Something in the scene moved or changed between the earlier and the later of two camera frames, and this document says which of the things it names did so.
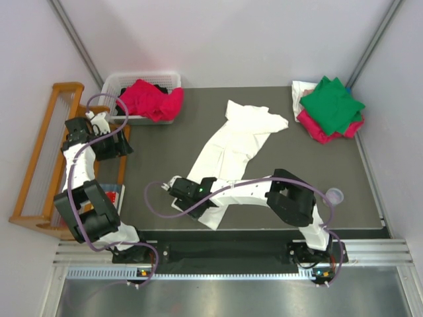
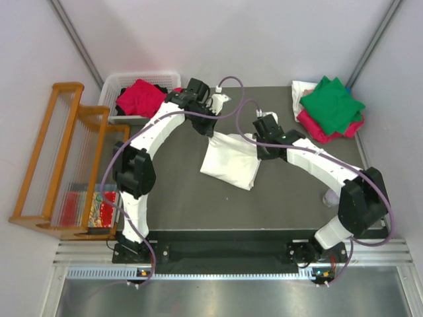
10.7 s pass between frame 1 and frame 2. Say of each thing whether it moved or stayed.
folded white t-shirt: stayed
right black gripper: moved
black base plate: stayed
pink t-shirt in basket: stayed
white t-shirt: moved
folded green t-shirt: stayed
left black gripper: moved
